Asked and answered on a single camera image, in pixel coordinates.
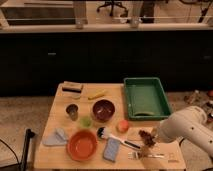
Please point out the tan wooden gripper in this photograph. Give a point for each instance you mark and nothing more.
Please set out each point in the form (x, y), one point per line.
(146, 149)

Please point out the dark red grape bunch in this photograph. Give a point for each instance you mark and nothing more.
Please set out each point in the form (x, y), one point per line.
(147, 138)

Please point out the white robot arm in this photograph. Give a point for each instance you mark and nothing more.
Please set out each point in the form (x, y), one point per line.
(187, 123)

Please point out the small green cup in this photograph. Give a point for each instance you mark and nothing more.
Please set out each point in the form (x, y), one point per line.
(85, 122)

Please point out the metal cup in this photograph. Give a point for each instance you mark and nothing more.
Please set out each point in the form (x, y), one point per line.
(72, 111)

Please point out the silver fork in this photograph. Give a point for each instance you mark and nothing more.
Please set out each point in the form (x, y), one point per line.
(137, 155)

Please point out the orange peach fruit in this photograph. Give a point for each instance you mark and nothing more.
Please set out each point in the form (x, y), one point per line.
(123, 126)

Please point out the blue sponge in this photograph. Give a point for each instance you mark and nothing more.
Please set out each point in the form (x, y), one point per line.
(111, 149)

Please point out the white dish brush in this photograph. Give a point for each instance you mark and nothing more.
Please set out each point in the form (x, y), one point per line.
(104, 133)

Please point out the green plastic tray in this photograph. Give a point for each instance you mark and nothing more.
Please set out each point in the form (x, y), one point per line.
(146, 99)

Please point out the dark red bowl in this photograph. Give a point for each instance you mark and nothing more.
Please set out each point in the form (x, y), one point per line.
(103, 110)

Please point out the orange bowl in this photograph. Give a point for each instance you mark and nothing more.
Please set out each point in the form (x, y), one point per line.
(82, 145)

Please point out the wooden table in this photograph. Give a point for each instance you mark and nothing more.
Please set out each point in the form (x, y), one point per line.
(57, 158)

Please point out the yellow banana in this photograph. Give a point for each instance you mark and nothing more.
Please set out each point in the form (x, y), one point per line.
(95, 96)

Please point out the grey folded cloth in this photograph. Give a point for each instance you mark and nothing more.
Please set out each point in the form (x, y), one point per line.
(57, 138)

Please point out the black stand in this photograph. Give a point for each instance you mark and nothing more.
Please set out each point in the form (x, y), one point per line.
(29, 135)

